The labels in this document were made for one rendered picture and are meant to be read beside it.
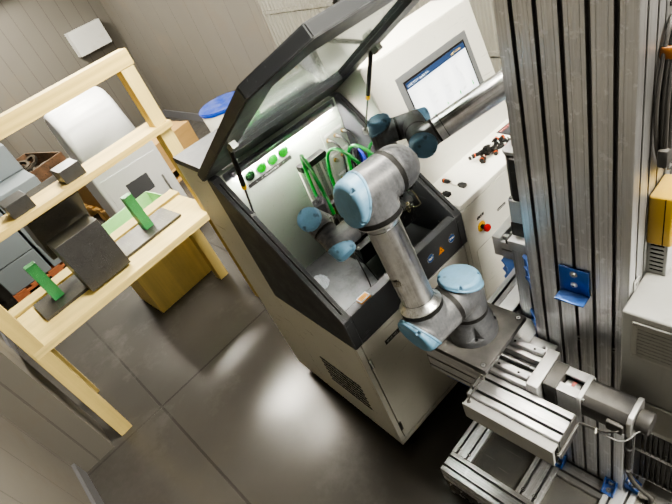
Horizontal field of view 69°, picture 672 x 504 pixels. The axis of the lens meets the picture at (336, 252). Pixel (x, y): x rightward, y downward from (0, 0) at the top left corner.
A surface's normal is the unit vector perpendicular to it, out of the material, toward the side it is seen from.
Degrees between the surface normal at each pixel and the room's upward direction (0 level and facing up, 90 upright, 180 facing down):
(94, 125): 72
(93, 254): 90
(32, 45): 90
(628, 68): 90
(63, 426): 90
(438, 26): 76
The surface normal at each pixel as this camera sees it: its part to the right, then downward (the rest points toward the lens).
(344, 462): -0.33, -0.73
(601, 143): -0.66, 0.63
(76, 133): 0.50, 0.05
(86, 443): 0.67, 0.26
